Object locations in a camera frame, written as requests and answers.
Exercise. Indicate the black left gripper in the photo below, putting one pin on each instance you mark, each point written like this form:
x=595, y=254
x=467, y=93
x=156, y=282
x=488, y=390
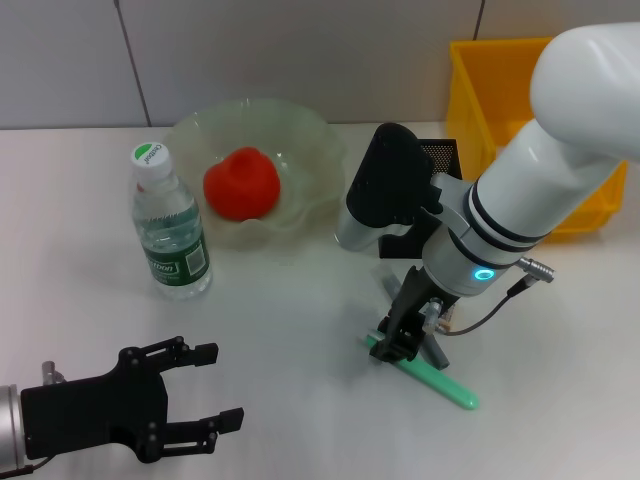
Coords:
x=90, y=410

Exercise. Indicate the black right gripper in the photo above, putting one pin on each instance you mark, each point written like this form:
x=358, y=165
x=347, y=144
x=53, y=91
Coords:
x=422, y=305

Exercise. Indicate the grey marker pen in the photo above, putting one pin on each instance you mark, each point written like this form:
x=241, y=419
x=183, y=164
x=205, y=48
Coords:
x=440, y=355

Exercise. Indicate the mint green pen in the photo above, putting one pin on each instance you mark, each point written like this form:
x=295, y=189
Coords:
x=442, y=387

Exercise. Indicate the clear green-label water bottle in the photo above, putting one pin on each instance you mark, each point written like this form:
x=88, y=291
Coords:
x=170, y=225

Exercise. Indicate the red-orange toy orange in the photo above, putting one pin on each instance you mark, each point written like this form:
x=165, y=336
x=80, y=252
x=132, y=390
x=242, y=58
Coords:
x=242, y=182

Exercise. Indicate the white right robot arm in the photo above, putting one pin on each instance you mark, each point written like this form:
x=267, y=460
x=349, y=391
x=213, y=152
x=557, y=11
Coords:
x=540, y=190

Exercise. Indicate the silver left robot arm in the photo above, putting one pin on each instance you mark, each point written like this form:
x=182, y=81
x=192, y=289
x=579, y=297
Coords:
x=10, y=427

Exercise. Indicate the black mesh pen holder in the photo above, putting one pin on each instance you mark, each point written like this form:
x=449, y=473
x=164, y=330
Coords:
x=400, y=247

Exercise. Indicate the green glass fruit bowl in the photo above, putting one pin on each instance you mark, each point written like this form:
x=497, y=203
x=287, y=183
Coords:
x=310, y=150

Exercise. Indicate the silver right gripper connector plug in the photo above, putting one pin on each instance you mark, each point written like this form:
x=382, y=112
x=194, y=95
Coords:
x=434, y=315

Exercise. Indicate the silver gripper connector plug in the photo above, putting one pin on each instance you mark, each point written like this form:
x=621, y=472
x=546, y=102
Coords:
x=434, y=315
x=51, y=372

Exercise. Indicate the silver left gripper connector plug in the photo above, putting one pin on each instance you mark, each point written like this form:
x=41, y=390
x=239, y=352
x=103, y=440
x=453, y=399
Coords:
x=51, y=372

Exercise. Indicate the yellow plastic bin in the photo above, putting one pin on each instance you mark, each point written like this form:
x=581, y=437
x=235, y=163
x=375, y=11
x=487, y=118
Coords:
x=475, y=100

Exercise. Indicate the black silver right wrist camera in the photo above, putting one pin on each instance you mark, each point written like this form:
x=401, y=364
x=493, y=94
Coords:
x=390, y=175

